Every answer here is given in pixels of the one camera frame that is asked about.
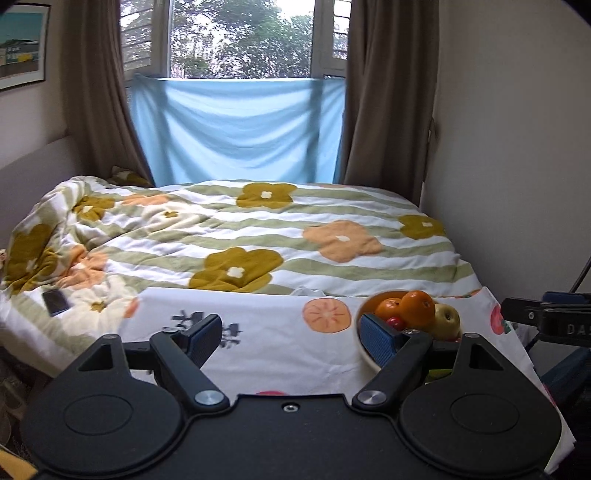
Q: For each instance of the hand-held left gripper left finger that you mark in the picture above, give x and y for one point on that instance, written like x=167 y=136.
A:
x=205 y=337

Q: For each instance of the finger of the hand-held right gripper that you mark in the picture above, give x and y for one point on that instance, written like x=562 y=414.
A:
x=521 y=310
x=563 y=297

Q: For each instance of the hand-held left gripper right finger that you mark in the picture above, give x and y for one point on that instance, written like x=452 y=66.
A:
x=376 y=339

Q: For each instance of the red tomato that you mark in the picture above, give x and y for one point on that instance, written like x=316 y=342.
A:
x=395 y=322

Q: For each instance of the small mandarin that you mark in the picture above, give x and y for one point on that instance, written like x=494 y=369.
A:
x=388 y=307

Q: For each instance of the cream and yellow bowl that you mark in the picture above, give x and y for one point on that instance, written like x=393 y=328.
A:
x=369 y=302

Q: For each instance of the dark blue object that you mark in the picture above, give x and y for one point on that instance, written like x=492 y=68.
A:
x=565 y=374

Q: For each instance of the medium orange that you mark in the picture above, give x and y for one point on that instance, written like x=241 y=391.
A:
x=418 y=309

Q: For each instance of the white printed cloth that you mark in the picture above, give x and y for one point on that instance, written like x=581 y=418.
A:
x=277 y=350

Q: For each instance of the yellow apple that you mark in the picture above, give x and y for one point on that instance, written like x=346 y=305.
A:
x=447 y=318

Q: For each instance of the floral striped quilt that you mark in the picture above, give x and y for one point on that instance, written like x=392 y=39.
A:
x=277 y=230

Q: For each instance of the dark phone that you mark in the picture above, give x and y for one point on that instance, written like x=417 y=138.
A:
x=56 y=302

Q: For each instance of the floral pillow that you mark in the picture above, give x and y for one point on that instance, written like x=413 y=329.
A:
x=129 y=177

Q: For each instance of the light blue cloth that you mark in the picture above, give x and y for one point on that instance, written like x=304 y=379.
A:
x=240 y=129

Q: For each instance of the yellow object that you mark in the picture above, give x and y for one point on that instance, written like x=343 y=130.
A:
x=14 y=468

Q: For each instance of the grey headboard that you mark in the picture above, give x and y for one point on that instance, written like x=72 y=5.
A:
x=41 y=161

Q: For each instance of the brown curtain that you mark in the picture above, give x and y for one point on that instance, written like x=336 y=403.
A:
x=97 y=92
x=392 y=92

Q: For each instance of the window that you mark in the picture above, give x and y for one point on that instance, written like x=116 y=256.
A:
x=240 y=37

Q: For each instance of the framed picture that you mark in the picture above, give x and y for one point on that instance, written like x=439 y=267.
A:
x=23 y=46

